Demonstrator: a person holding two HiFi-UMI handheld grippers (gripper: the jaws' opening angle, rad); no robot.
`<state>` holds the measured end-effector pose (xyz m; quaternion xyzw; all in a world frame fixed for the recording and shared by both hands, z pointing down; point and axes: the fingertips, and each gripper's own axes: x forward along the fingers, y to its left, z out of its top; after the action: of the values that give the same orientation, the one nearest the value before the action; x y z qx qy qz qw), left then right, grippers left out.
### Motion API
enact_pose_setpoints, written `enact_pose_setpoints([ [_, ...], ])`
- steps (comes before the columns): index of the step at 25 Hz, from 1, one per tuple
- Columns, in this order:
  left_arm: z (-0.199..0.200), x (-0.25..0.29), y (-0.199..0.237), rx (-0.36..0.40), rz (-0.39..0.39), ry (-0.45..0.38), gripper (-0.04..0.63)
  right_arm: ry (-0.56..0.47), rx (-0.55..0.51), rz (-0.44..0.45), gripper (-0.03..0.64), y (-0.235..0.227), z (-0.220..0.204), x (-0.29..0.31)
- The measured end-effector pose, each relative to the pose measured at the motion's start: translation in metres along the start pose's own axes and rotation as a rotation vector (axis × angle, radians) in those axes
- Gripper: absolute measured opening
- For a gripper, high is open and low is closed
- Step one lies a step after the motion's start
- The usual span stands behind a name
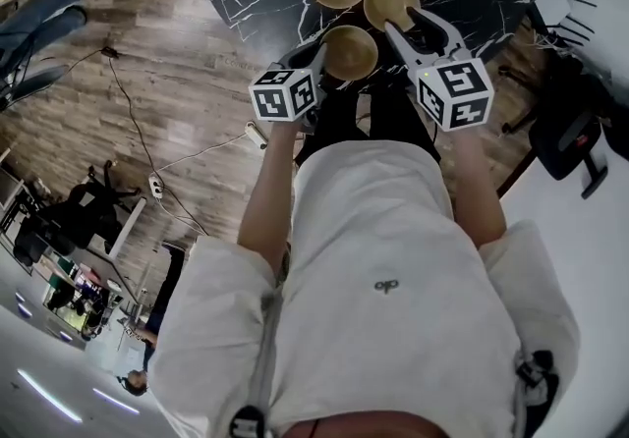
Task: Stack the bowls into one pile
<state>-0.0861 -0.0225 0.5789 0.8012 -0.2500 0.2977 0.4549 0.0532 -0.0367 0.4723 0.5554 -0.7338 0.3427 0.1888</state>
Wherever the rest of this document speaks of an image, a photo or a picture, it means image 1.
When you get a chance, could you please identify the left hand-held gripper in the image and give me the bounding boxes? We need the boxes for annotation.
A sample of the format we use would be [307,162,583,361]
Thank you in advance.
[248,43,329,134]

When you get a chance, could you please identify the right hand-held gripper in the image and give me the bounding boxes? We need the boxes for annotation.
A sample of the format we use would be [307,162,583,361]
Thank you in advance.
[383,7,495,134]

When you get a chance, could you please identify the small tan bowl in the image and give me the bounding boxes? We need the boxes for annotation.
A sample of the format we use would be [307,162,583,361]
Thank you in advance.
[320,25,379,82]

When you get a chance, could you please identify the medium tan bowl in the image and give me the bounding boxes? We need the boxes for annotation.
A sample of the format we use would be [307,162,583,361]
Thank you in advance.
[363,0,422,33]

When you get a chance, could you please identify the person's left forearm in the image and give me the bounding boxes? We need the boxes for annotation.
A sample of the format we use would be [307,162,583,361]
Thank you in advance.
[237,119,309,261]

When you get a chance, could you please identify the person's right forearm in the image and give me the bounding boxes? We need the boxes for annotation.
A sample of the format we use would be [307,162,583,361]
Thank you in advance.
[448,124,508,248]

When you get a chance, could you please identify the person's black trousers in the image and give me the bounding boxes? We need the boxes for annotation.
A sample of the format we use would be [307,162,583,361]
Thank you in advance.
[311,78,439,166]

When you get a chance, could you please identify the white chair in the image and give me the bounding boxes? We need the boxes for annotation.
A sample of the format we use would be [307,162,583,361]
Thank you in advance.
[528,0,599,47]

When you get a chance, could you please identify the black office chair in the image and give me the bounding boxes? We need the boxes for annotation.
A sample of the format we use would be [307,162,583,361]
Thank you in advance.
[498,63,613,200]
[13,159,143,264]

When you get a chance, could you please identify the person's white shirt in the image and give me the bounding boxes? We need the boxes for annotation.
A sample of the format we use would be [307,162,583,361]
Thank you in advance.
[146,139,582,438]

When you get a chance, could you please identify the white floor cable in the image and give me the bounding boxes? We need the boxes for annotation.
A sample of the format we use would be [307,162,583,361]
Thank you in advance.
[155,131,250,178]

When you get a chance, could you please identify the black floor cable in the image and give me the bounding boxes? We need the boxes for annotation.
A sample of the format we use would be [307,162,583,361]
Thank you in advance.
[100,45,210,236]

